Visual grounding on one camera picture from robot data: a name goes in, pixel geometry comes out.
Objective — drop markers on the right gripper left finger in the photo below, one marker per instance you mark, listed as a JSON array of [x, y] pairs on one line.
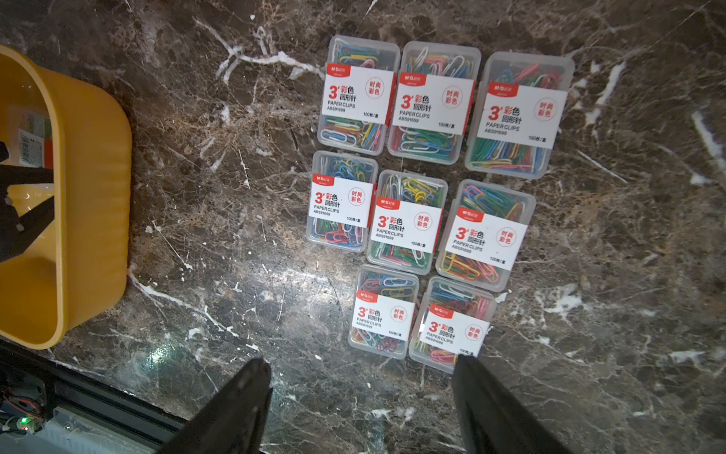
[[234, 420]]

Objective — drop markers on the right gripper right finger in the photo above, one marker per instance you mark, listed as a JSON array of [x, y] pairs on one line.
[[492, 420]]

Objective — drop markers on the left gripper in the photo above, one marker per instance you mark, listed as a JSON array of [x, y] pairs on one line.
[[19, 232]]

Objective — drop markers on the paper clip box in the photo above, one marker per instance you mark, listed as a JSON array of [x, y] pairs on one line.
[[384, 309], [483, 235], [518, 112], [434, 97], [406, 223], [30, 141], [341, 198], [360, 77], [453, 322]]

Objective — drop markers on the yellow storage tray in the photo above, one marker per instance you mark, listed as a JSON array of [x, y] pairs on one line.
[[76, 268]]

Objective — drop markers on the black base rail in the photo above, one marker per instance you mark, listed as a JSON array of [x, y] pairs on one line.
[[46, 408]]

